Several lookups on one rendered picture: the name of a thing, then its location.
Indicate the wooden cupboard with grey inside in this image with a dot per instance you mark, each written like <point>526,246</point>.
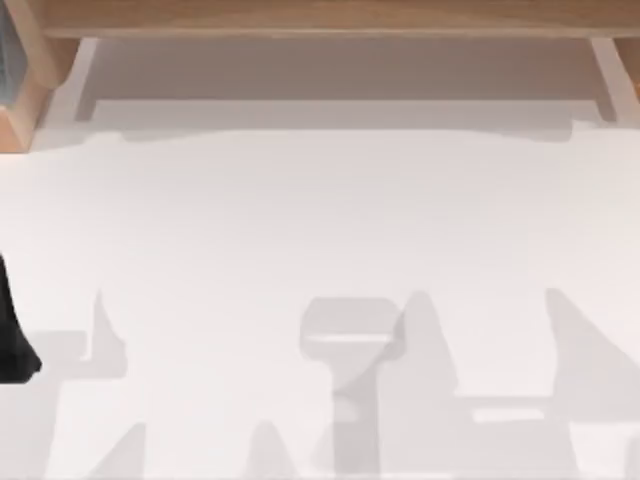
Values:
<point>35,60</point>

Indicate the wooden open shelf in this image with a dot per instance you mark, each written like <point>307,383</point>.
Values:
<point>320,17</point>

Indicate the pale shelf support leg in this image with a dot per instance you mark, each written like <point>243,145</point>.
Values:
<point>86,80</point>
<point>611,80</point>

